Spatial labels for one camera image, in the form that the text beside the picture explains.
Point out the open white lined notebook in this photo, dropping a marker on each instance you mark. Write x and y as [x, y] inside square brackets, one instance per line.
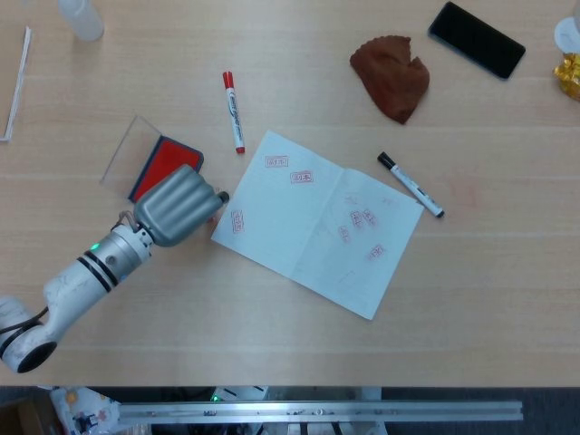
[290, 222]

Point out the gold snack package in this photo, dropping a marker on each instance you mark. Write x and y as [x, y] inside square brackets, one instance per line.
[570, 74]

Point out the brown crumpled cloth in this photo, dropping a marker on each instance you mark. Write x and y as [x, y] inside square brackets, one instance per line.
[394, 77]

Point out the black whiteboard marker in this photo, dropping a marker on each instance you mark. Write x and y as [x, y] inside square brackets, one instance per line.
[410, 183]

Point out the translucent plastic squeeze bottle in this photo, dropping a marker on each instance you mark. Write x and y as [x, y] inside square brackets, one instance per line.
[84, 20]

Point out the black smartphone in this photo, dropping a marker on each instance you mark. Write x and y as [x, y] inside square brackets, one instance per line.
[476, 40]

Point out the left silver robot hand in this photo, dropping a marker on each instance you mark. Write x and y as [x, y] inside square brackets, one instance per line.
[176, 208]

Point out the red ink pad clear lid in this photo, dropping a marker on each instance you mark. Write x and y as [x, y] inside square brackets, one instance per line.
[170, 154]

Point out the white round coaster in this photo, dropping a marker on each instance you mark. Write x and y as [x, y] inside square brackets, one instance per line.
[565, 36]

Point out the red whiteboard marker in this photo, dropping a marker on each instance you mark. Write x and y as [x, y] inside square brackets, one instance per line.
[233, 113]

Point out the aluminium rail profile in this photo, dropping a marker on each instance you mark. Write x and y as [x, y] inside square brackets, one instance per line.
[317, 412]

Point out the colourful printed sheet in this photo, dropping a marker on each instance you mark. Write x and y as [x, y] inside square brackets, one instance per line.
[86, 408]

